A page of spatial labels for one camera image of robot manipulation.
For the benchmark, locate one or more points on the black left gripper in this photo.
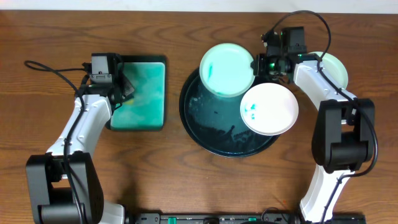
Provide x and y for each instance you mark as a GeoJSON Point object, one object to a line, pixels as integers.
{"type": "Point", "coordinates": [126, 90]}

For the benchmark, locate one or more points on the yellow green sponge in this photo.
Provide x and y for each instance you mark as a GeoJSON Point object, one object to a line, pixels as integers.
{"type": "Point", "coordinates": [128, 102]}

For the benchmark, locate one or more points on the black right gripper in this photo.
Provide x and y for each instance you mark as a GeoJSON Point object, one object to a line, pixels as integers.
{"type": "Point", "coordinates": [258, 66]}

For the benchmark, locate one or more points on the mint plate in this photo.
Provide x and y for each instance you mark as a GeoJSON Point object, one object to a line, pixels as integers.
{"type": "Point", "coordinates": [225, 70]}
{"type": "Point", "coordinates": [334, 70]}

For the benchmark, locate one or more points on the white plate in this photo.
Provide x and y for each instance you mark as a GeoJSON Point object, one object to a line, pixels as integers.
{"type": "Point", "coordinates": [269, 109]}

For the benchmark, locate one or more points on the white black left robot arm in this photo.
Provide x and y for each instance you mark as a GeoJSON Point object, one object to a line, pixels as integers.
{"type": "Point", "coordinates": [63, 184]}

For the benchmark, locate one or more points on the green rectangular soap tray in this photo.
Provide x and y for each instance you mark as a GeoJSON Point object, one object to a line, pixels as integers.
{"type": "Point", "coordinates": [147, 74]}

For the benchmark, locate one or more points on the mint plate top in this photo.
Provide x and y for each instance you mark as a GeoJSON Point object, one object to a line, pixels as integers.
{"type": "Point", "coordinates": [225, 70]}

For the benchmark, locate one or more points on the round black tray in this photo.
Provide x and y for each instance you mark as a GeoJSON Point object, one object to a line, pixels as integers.
{"type": "Point", "coordinates": [215, 123]}

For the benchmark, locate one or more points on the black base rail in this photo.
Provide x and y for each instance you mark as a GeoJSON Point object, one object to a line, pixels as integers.
{"type": "Point", "coordinates": [155, 218]}

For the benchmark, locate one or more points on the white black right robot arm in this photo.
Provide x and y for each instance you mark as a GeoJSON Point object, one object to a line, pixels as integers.
{"type": "Point", "coordinates": [344, 137]}

